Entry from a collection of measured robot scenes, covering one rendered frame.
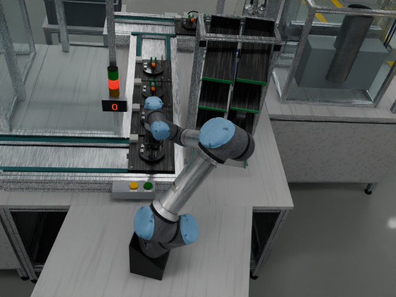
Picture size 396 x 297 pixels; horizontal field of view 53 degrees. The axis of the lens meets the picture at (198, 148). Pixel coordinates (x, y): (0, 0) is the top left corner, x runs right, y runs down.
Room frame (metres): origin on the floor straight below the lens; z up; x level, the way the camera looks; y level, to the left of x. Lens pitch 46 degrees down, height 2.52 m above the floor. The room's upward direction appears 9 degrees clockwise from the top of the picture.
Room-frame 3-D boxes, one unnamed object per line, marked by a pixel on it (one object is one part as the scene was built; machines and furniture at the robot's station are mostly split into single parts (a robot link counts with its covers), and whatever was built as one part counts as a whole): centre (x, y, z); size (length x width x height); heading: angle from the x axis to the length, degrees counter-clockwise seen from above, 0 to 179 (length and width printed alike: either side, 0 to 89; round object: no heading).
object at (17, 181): (1.22, 0.48, 0.91); 0.89 x 0.06 x 0.11; 100
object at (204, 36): (1.60, -0.10, 1.26); 0.36 x 0.21 x 0.80; 100
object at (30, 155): (1.39, 0.54, 0.91); 0.84 x 0.28 x 0.10; 100
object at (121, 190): (1.19, 0.28, 0.93); 0.21 x 0.07 x 0.06; 100
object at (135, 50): (1.89, 0.32, 0.91); 1.24 x 0.33 x 0.10; 10
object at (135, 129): (1.67, 0.28, 1.01); 0.24 x 0.24 x 0.13; 10
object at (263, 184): (1.86, 0.32, 0.84); 1.50 x 1.41 x 0.03; 100
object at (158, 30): (2.84, -0.33, 0.92); 2.35 x 0.41 x 0.12; 100
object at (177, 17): (2.78, 0.19, 1.01); 0.24 x 0.24 x 0.13; 10
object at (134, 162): (1.42, 0.24, 0.96); 0.24 x 0.24 x 0.02; 10
